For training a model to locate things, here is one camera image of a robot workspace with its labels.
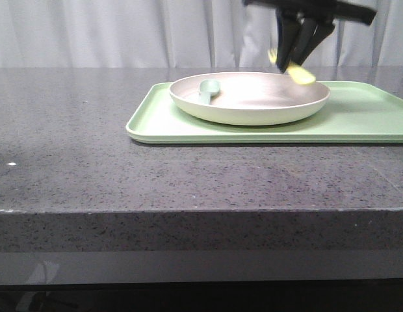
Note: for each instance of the white curtain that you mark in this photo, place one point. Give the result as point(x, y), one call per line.
point(179, 34)

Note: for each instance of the light green tray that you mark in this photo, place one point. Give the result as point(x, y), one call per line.
point(355, 113)

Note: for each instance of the white round plate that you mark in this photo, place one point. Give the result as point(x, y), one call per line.
point(250, 98)

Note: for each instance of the yellow plastic fork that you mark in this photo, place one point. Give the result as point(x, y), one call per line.
point(298, 74)

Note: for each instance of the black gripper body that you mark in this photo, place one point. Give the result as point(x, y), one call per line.
point(321, 10)

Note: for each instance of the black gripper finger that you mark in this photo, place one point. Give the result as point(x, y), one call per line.
point(312, 33)
point(288, 29)

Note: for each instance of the light green spoon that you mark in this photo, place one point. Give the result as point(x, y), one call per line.
point(208, 89)

